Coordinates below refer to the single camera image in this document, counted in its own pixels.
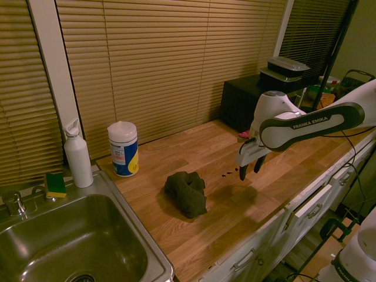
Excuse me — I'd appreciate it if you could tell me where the green and yellow sponge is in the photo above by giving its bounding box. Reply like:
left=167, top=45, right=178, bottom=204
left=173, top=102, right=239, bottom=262
left=44, top=172, right=67, bottom=200

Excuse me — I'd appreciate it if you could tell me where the narrow tan window blind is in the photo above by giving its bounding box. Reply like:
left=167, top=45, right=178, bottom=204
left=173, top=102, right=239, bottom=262
left=0, top=0, right=66, bottom=186

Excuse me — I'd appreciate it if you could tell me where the black and green clamp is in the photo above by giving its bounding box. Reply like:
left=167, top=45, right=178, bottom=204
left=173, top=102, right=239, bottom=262
left=319, top=217, right=358, bottom=243

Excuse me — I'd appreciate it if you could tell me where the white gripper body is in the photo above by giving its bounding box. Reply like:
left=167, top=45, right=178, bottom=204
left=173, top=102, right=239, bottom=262
left=235, top=137, right=267, bottom=168

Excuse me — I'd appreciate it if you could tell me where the wide tan window blind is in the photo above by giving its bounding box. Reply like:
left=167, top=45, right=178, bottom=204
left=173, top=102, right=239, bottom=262
left=55, top=0, right=287, bottom=159

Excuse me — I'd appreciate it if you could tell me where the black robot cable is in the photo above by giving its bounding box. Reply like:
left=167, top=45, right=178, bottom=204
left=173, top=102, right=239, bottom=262
left=321, top=126, right=376, bottom=227

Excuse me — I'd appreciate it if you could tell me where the black tripod pole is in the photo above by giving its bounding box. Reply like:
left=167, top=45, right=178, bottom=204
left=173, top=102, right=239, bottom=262
left=311, top=0, right=360, bottom=112

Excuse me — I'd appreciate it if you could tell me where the metal drawer handle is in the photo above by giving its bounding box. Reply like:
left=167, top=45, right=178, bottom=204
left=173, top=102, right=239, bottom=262
left=233, top=248, right=256, bottom=271
left=306, top=203, right=323, bottom=219
left=337, top=172, right=353, bottom=186

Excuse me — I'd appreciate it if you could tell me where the chrome faucet handle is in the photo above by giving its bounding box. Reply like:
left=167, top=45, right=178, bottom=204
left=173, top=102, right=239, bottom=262
left=2, top=190, right=29, bottom=218

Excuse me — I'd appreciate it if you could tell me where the small black lidded container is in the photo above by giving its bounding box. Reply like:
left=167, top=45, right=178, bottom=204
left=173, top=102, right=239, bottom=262
left=266, top=56, right=311, bottom=78

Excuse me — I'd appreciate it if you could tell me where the white water bottle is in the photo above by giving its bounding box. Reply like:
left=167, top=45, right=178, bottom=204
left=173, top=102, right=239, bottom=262
left=62, top=117, right=95, bottom=189

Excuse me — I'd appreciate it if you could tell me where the white drawer front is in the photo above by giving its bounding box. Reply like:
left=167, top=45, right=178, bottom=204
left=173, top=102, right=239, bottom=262
left=293, top=183, right=333, bottom=219

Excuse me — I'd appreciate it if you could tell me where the stainless steel sink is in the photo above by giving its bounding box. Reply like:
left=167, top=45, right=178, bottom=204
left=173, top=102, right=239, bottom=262
left=0, top=170, right=176, bottom=282

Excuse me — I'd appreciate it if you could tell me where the white window frame post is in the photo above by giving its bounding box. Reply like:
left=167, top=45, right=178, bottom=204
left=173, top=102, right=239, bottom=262
left=25, top=0, right=86, bottom=147

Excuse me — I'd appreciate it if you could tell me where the dark green towel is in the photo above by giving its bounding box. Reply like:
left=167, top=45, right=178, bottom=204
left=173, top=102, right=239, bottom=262
left=163, top=171, right=209, bottom=219

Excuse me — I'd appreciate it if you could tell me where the disinfecting wipes canister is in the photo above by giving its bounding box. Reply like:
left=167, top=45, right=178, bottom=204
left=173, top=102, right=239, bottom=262
left=107, top=120, right=140, bottom=177

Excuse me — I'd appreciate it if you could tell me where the black wire basket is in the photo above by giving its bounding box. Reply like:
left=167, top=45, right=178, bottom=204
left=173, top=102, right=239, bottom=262
left=337, top=69, right=376, bottom=100

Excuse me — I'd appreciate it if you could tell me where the large black lidded container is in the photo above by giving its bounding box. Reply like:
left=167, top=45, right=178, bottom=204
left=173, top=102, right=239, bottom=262
left=258, top=66, right=303, bottom=89

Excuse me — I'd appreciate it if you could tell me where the dark shaded window blind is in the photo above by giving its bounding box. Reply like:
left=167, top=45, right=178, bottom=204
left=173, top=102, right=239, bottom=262
left=278, top=0, right=352, bottom=86

